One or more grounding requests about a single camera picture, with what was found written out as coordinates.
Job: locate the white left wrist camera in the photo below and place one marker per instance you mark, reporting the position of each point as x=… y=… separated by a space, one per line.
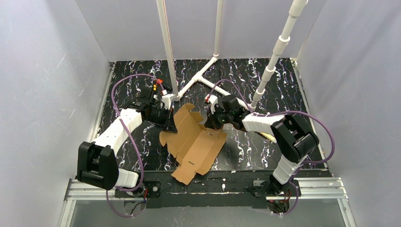
x=167 y=101

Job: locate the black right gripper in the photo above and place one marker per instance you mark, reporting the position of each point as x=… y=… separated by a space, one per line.
x=213 y=120

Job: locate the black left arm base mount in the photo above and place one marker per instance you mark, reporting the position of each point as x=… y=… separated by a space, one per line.
x=149 y=189

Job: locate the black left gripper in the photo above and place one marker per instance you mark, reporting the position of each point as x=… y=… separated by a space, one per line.
x=169 y=119

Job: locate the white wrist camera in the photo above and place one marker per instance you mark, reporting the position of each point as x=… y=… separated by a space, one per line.
x=167 y=101
x=211 y=101

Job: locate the brown cardboard box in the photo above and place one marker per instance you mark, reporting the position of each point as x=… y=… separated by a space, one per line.
x=194 y=146

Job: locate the aluminium rail frame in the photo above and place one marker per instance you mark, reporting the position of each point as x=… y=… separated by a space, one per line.
x=215 y=199

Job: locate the orange yellow black screwdriver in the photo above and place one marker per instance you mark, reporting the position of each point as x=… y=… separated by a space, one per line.
x=161 y=85

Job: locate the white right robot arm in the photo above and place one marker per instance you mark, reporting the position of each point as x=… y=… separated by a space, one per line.
x=296 y=140

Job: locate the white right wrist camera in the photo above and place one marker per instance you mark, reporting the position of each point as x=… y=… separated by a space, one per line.
x=211 y=101

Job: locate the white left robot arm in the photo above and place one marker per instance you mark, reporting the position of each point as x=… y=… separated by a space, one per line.
x=97 y=165

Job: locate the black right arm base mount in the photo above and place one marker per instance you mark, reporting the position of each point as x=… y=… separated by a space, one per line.
x=267 y=188

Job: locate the yellow marker pen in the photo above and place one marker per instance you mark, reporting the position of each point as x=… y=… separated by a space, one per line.
x=269 y=137

